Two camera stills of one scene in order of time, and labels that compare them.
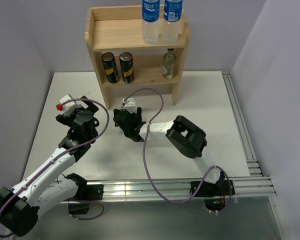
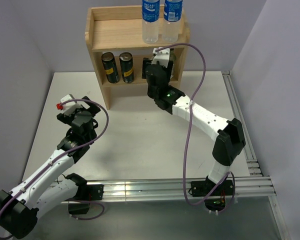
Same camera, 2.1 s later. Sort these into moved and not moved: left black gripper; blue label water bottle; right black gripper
Moved: right black gripper
Not moved: left black gripper; blue label water bottle
